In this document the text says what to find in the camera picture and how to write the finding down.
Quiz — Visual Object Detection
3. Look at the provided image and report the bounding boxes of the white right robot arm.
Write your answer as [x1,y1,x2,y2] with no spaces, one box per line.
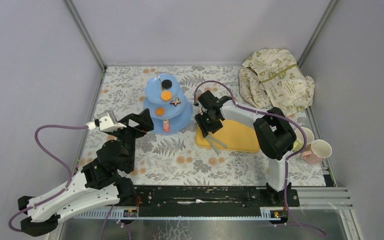
[193,90,297,206]

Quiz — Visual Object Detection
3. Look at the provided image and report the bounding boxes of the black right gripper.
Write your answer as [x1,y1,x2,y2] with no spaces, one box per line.
[194,109,223,138]

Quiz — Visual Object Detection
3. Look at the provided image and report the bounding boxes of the floral tablecloth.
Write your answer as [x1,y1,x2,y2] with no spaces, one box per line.
[76,65,327,187]

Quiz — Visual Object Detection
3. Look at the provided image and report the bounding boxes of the yellow serving tray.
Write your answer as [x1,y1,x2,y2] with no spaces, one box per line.
[195,119,260,153]

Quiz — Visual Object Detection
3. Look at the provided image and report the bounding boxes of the orange waffle cookie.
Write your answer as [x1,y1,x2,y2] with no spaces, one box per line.
[160,90,173,102]

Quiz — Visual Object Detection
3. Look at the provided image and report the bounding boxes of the orange flower cookie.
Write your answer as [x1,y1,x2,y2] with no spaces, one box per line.
[155,107,165,116]

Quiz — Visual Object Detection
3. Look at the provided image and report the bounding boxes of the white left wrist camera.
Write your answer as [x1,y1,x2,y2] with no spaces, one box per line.
[86,110,127,133]

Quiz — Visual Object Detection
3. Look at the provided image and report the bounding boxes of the green paper cup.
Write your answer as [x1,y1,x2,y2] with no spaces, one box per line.
[292,127,315,152]

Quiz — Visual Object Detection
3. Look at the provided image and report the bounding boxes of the light blue tongs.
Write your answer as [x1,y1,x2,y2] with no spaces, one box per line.
[206,134,228,155]

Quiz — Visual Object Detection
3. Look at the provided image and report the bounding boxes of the blue three-tier cake stand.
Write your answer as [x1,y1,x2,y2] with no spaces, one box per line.
[143,72,193,135]

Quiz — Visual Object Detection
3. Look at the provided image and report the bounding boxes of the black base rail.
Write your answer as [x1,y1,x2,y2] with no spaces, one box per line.
[114,185,286,208]

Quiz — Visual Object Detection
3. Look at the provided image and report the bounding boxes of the black round cookie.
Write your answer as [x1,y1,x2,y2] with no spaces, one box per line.
[161,79,173,90]

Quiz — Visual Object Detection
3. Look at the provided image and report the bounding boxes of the star shaped cookie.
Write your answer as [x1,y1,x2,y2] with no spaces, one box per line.
[170,97,182,107]

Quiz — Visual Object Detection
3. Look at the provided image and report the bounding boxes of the pink cake slice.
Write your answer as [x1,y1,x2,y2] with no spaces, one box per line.
[162,119,170,133]

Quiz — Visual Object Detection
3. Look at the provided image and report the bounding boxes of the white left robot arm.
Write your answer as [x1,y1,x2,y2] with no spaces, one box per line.
[8,108,154,237]

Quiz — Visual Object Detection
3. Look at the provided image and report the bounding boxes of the printed cloth bag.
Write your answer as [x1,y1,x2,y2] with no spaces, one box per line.
[238,48,315,117]

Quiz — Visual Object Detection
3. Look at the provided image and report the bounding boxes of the pink paper cup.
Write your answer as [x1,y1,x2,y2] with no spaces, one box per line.
[300,139,333,165]

